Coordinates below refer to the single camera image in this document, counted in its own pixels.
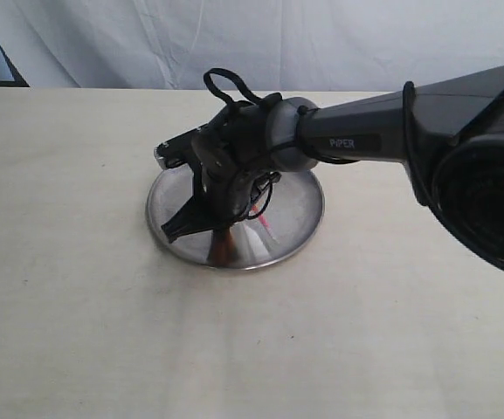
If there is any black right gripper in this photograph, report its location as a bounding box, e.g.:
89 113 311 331
161 104 278 264

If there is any pink and white stick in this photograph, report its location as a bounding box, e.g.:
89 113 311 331
248 204 279 243

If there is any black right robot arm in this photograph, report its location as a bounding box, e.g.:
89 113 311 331
155 65 504 271

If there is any round stainless steel plate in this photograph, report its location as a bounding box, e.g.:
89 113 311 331
146 166 325 271

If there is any white backdrop sheet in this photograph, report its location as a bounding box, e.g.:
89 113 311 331
0 1 504 91

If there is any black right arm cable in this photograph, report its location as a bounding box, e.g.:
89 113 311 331
202 67 279 110

